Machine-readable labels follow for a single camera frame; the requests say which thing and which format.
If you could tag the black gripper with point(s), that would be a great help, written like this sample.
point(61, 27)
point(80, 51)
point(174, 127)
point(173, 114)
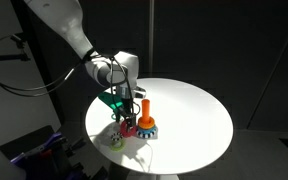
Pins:
point(124, 96)

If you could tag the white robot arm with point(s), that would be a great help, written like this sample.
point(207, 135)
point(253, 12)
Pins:
point(67, 23)

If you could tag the black equipment cart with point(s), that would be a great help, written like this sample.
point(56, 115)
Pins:
point(67, 166)

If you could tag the grey vertical pole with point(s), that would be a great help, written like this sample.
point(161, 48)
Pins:
point(151, 40)

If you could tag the purple blue device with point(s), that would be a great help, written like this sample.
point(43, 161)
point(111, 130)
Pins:
point(47, 146)

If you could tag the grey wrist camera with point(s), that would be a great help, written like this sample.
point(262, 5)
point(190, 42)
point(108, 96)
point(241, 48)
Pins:
point(140, 92)

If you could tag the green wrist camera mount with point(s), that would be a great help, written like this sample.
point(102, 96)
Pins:
point(109, 99)

